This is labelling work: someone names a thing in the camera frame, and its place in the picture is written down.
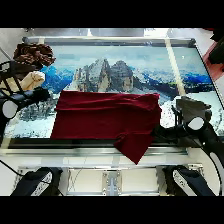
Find dark brown garment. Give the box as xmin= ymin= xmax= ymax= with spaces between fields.
xmin=9 ymin=60 xmax=40 ymax=77

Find grey garment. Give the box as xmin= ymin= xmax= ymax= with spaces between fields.
xmin=174 ymin=95 xmax=213 ymax=123

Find red T-shirt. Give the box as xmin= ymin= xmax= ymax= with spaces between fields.
xmin=50 ymin=90 xmax=163 ymax=165

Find silver frame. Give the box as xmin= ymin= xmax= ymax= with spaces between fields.
xmin=0 ymin=35 xmax=224 ymax=197

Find black cable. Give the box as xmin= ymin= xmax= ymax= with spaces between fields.
xmin=0 ymin=159 xmax=25 ymax=178

